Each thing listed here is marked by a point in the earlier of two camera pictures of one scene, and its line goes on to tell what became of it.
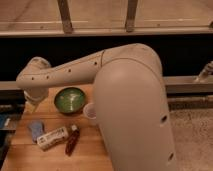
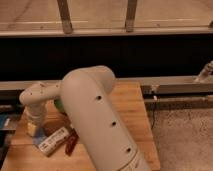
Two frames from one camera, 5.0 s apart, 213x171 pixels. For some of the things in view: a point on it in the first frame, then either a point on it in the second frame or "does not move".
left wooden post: [65, 16] does not move
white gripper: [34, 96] to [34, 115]
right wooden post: [131, 15] does not move
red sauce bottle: [72, 141] does not move
